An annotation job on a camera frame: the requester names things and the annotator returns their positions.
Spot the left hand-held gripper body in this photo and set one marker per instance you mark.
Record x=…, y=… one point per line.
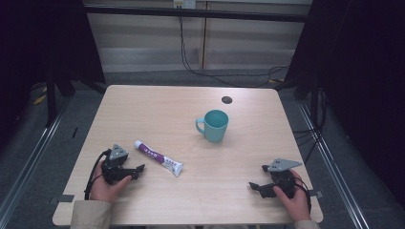
x=117, y=153

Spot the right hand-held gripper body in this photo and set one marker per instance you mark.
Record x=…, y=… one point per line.
x=281, y=165

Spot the person's left hand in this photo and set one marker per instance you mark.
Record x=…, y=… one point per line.
x=103, y=191

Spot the person's right hand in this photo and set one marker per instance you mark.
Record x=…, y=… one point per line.
x=297, y=203

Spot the white and purple toothpaste tube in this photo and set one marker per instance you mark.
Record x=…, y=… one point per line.
x=157, y=157

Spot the grey tape strip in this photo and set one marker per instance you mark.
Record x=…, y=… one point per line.
x=315, y=193
x=65, y=198

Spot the dark round table grommet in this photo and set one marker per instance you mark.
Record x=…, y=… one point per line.
x=226, y=99

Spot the black metal stand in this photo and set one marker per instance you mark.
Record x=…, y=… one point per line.
x=51, y=98

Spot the yellow floor tape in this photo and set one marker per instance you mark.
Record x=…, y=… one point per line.
x=39, y=99

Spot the black curtain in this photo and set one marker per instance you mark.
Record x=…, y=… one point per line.
x=38, y=41
x=363, y=79

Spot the black horizontal bar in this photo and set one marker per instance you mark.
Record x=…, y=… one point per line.
x=191, y=13

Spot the metal floor rail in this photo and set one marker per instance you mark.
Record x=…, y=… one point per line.
x=334, y=168
x=30, y=159

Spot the white wall power outlet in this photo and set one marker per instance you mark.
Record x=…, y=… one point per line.
x=184, y=3

